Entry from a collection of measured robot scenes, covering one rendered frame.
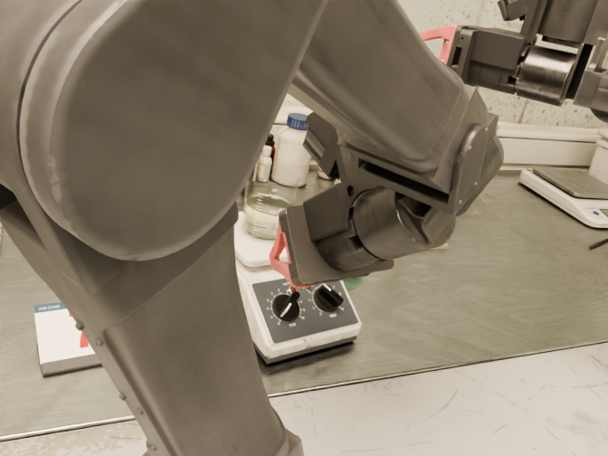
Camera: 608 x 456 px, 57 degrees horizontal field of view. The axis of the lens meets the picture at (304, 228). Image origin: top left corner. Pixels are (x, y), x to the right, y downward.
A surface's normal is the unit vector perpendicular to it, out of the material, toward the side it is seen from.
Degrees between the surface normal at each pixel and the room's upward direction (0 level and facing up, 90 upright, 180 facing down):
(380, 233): 108
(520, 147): 90
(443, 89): 82
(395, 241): 117
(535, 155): 90
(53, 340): 40
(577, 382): 0
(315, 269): 50
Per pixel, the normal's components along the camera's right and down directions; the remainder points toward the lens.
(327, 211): -0.83, 0.10
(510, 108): 0.39, 0.47
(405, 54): 0.81, 0.34
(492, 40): -0.55, 0.28
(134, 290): 0.63, 0.51
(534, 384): 0.18, -0.88
